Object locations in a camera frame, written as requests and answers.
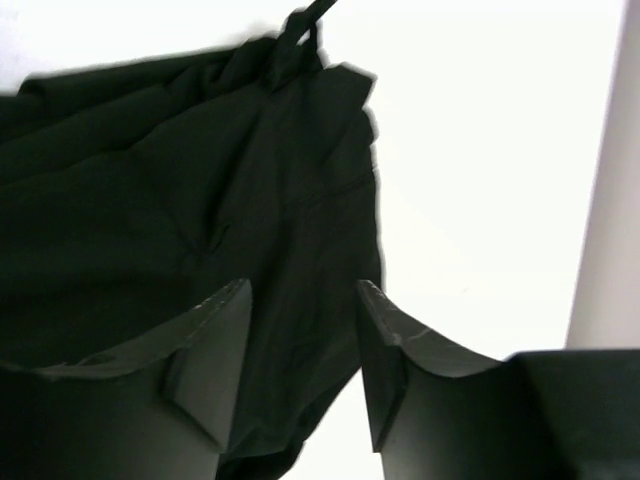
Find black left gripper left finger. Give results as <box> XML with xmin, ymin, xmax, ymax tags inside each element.
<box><xmin>1</xmin><ymin>279</ymin><xmax>252</xmax><ymax>479</ymax></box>

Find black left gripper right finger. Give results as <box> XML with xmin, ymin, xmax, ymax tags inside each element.
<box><xmin>357</xmin><ymin>281</ymin><xmax>639</xmax><ymax>479</ymax></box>

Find black trousers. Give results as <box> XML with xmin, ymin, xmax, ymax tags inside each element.
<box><xmin>1</xmin><ymin>1</ymin><xmax>382</xmax><ymax>479</ymax></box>

